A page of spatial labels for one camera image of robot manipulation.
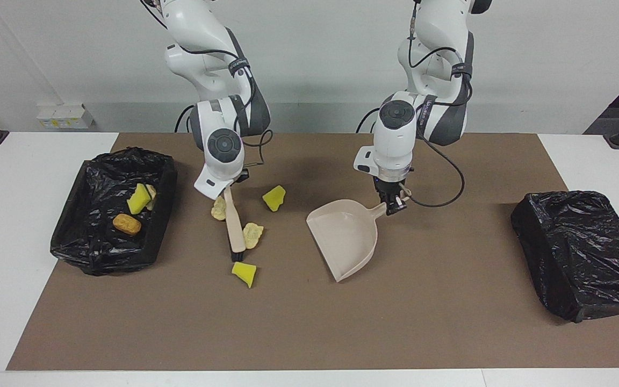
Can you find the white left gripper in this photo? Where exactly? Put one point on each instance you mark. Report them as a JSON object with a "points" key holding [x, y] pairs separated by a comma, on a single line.
{"points": [[366, 160]]}

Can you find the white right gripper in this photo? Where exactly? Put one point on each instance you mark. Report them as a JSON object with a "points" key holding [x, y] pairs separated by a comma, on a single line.
{"points": [[213, 180]]}

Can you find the beige foam chunk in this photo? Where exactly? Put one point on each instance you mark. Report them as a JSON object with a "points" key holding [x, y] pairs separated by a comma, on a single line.
{"points": [[218, 209], [254, 235]]}

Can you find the yellow sponge piece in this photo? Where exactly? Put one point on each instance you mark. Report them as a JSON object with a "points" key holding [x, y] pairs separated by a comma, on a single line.
{"points": [[274, 199], [245, 273]]}

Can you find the beige hand brush black bristles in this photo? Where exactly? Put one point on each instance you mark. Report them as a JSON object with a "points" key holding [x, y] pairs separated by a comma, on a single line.
{"points": [[234, 226]]}

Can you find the beige plastic dustpan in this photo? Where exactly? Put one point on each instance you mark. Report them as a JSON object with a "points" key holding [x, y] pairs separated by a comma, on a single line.
{"points": [[347, 236]]}

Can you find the orange striped sponge piece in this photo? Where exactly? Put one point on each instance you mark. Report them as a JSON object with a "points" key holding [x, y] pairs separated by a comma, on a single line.
{"points": [[152, 196]]}

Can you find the green and yellow sponge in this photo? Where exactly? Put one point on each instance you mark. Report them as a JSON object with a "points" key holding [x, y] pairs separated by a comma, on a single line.
{"points": [[138, 200]]}

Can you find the brown oval foam lump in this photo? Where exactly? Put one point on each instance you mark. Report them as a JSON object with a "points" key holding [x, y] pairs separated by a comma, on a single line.
{"points": [[127, 224]]}

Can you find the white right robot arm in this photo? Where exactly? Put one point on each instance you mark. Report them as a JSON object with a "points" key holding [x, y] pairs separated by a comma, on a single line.
{"points": [[223, 156]]}

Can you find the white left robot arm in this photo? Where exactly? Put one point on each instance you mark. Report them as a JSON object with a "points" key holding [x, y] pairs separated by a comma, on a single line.
{"points": [[395, 145]]}

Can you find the black bag-lined bin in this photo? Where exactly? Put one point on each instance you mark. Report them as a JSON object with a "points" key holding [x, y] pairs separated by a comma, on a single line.
{"points": [[89, 242], [583, 252]]}

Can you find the brown table mat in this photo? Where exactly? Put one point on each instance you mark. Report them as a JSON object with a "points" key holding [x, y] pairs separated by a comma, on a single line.
{"points": [[309, 333]]}

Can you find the white wall socket box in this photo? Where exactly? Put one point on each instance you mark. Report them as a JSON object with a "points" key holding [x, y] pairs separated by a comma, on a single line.
{"points": [[65, 115]]}

